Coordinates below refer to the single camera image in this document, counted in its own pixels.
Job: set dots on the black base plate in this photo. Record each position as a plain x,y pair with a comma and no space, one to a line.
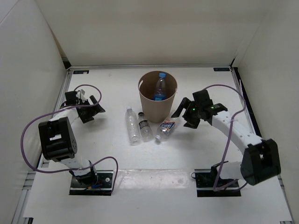
204,185
102,186

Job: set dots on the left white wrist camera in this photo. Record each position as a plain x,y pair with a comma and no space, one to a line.
80,95

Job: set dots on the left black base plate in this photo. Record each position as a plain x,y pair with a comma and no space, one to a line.
102,186

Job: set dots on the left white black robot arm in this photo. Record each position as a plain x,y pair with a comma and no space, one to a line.
58,140

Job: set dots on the black-label plastic bottle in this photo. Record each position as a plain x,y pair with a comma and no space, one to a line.
144,126

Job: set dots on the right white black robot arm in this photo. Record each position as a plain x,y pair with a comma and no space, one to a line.
260,160

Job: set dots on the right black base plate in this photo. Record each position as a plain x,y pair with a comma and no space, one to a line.
204,185

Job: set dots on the brown paper bin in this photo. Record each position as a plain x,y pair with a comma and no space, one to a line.
156,111

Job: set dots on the white-blue label plastic bottle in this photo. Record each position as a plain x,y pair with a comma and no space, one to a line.
165,129

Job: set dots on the aluminium frame rail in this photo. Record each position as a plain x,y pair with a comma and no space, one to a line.
69,66

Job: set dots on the clear white-cap plastic bottle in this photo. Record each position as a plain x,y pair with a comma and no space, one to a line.
132,126

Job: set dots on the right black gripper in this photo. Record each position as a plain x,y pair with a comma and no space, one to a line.
185,104

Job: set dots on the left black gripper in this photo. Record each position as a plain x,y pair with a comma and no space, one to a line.
93,111

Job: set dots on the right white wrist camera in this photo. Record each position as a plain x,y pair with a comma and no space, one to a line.
219,107

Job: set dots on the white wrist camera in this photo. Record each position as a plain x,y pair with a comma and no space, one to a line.
80,95
219,107

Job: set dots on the blue-label blue-cap plastic bottle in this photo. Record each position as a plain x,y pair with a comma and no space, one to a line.
160,89

